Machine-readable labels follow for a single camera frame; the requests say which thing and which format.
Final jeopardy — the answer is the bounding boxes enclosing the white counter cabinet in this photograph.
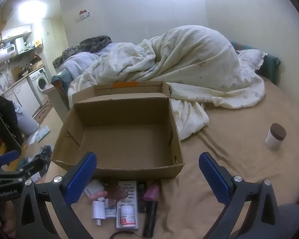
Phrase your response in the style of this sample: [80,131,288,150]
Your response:
[2,80,41,116]

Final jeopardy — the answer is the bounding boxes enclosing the white washing machine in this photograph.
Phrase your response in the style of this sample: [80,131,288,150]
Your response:
[27,67,50,106]

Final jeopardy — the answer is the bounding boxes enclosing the black plastic bag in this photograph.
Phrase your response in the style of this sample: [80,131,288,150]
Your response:
[33,144,53,163]

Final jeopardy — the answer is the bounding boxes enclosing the cream duvet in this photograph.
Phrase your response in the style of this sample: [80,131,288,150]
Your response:
[68,25,266,141]

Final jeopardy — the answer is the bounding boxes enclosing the white remote control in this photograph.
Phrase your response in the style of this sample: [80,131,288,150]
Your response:
[116,180,139,229]

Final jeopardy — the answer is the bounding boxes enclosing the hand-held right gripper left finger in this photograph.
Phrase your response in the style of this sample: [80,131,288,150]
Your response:
[15,152,97,239]

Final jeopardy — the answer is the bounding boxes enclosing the white range hood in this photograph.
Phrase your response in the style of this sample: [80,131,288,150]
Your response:
[15,37,36,55]

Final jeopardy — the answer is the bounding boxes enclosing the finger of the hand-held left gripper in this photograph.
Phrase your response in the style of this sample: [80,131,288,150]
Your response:
[0,150,20,172]
[5,159,46,180]

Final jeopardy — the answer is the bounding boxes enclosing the person's left hand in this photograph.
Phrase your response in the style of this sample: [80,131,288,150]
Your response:
[0,203,15,237]

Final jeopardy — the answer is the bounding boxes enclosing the white charger plug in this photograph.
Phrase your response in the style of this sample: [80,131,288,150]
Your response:
[91,200,106,227]

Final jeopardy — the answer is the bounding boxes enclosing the white papers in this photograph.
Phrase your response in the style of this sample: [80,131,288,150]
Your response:
[30,126,50,143]

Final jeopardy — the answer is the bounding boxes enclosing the white bottle red label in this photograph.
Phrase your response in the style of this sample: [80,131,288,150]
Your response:
[120,205,136,228]

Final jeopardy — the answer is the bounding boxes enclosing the cardboard box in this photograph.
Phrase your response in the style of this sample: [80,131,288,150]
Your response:
[51,80,185,180]

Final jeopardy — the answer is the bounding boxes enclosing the lavender blanket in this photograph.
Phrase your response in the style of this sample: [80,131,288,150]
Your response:
[57,43,120,74]

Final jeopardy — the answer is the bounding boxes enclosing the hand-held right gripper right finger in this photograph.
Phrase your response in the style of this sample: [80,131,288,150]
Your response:
[199,152,281,239]

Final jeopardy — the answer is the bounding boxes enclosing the small purple gold-capped bottle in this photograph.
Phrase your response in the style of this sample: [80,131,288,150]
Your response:
[143,183,160,201]

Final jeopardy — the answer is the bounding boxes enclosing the dark green cushion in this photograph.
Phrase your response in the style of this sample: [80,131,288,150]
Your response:
[230,41,281,85]

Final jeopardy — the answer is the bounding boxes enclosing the black stick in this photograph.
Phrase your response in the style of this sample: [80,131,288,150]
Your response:
[138,180,147,213]

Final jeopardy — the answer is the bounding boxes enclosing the leopard print blanket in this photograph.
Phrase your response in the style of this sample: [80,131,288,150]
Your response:
[52,35,112,68]

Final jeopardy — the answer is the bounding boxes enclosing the wall hook ornament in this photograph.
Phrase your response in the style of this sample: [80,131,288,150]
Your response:
[76,9,91,22]

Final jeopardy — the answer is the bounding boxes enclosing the black jacket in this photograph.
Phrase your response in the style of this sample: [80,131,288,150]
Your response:
[0,93,24,152]

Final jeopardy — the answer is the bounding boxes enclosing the person's grey pants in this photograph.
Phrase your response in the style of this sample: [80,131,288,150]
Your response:
[278,204,299,239]

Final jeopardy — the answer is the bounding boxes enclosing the white bottle blue label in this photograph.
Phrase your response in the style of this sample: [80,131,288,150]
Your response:
[104,198,117,219]

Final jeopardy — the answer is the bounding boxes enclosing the white wall cabinet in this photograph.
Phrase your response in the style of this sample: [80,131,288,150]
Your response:
[1,25,31,41]

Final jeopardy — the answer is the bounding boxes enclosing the translucent pink hair clip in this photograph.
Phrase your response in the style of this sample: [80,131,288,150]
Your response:
[106,182,129,207]

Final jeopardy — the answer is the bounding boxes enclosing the floral white pillow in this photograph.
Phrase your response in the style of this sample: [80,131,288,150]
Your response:
[235,49,268,70]

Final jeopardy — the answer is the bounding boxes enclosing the dark red lanyard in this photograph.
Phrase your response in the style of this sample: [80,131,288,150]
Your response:
[110,230,144,239]

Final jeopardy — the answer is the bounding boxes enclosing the teal bed corner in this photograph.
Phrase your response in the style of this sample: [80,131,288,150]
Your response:
[51,70,73,111]

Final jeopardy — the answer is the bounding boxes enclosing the grey stuffed bag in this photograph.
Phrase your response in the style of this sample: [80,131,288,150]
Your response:
[16,115,39,136]

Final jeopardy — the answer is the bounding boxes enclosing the white earbud case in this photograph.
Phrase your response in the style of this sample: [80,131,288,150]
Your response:
[84,179,105,198]

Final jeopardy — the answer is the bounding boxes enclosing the white jar brown lid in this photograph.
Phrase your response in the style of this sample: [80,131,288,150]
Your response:
[265,123,287,151]

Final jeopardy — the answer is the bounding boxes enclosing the white water heater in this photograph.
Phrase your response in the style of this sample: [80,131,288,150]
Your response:
[0,43,17,66]

